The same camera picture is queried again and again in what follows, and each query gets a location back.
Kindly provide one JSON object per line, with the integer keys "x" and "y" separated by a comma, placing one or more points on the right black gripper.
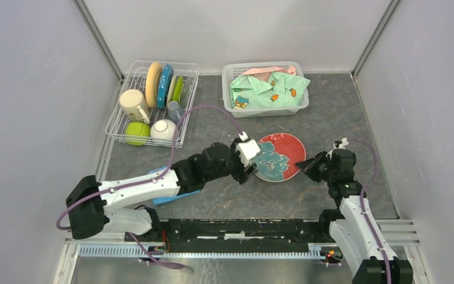
{"x": 308, "y": 166}

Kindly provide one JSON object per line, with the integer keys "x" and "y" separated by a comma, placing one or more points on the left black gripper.
{"x": 241, "y": 176}

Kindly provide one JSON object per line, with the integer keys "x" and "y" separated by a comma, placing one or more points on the red plate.
{"x": 278, "y": 156}

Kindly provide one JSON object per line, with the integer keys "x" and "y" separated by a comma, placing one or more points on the white round bowl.
{"x": 163, "y": 130}

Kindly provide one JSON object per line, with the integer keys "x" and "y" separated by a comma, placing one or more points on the lime green plate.
{"x": 177, "y": 92}

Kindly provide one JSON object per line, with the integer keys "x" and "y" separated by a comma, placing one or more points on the lime green bowl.
{"x": 137, "y": 133}

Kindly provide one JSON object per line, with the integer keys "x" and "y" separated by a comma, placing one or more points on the cream plate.
{"x": 171, "y": 88}

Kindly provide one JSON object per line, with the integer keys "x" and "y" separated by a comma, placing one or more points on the blue polka dot plate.
{"x": 164, "y": 85}

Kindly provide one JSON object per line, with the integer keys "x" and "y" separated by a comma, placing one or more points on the green interior mug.
{"x": 134, "y": 105}

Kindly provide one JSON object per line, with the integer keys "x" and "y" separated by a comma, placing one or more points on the orange plate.
{"x": 152, "y": 80}

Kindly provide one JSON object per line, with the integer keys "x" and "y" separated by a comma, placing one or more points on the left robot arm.
{"x": 102, "y": 206}

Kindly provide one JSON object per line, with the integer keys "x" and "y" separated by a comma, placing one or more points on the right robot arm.
{"x": 351, "y": 225}

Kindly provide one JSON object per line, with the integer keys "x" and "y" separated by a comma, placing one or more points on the mint green printed shirt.
{"x": 281, "y": 90}

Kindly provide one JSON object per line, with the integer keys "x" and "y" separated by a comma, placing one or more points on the blue folded cloth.
{"x": 167, "y": 199}

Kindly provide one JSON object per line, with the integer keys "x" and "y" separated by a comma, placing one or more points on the pink cloth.
{"x": 264, "y": 73}

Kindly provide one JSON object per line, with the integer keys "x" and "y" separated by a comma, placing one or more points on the white plastic basket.
{"x": 232, "y": 71}

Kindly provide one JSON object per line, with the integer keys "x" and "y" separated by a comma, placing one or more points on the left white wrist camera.
{"x": 248, "y": 149}

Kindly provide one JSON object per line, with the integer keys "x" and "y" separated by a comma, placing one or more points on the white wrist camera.
{"x": 340, "y": 144}
{"x": 248, "y": 149}

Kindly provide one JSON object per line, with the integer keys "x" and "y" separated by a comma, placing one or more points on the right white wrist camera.
{"x": 340, "y": 144}

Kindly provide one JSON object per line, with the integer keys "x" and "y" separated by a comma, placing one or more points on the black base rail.
{"x": 238, "y": 235}

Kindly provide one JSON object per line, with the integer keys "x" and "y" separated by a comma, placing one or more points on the white wire dish rack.
{"x": 136, "y": 79}

